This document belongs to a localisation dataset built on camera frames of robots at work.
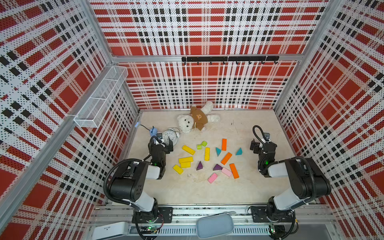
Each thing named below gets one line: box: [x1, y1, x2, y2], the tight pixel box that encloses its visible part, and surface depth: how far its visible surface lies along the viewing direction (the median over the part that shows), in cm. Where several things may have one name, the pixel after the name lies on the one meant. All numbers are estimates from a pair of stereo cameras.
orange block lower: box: [229, 163, 239, 179], surface depth 90 cm
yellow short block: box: [180, 162, 192, 168], surface depth 93 cm
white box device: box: [92, 221, 129, 240], surface depth 66 cm
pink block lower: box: [207, 172, 218, 184], surface depth 88 cm
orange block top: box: [221, 138, 228, 151], surface depth 103 cm
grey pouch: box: [196, 212, 234, 239], surface depth 70 cm
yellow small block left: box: [173, 164, 184, 175], surface depth 91 cm
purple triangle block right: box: [212, 163, 223, 171], surface depth 90 cm
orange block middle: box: [221, 152, 232, 166], surface depth 95 cm
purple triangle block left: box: [196, 160, 203, 171], surface depth 90 cm
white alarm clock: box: [162, 127, 181, 147], surface depth 103 cm
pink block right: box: [221, 167, 232, 177], surface depth 90 cm
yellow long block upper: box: [182, 145, 196, 156], surface depth 100 cm
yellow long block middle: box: [178, 156, 194, 164], surface depth 95 cm
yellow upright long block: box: [204, 147, 211, 162], surface depth 97 cm
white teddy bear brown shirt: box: [177, 101, 221, 133], surface depth 110 cm
